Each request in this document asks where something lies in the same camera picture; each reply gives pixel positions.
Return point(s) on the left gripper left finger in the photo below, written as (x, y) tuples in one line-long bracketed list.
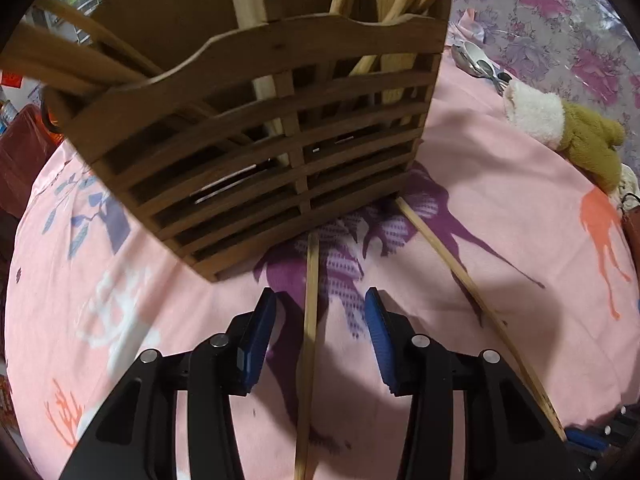
[(133, 435)]

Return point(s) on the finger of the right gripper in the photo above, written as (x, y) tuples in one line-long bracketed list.
[(586, 439)]

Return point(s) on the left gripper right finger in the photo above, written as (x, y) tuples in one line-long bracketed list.
[(506, 433)]

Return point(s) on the pink deer print tablecloth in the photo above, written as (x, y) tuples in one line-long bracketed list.
[(90, 289)]

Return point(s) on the brown leather wallet case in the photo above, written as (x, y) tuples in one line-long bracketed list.
[(631, 228)]

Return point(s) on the olive green plush towel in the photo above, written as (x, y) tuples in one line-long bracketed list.
[(585, 138)]

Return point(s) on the red cloth covered table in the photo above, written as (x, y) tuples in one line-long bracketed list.
[(26, 146)]

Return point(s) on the wooden chopstick holder box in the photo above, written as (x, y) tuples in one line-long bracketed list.
[(266, 132)]

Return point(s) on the floral plastic wall cover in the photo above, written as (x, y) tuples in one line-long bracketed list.
[(578, 49)]

